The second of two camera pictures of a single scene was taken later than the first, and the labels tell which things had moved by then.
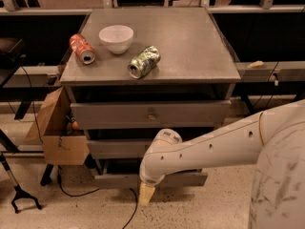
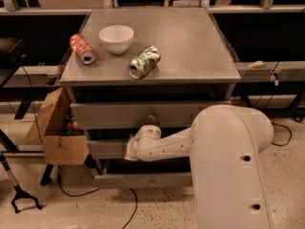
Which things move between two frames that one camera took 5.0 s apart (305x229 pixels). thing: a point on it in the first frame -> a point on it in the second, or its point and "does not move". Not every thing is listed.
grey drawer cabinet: [134, 72] does not move
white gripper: [149, 179] -> [149, 133]
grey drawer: [117, 149] does not move
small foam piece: [255, 64] does not move
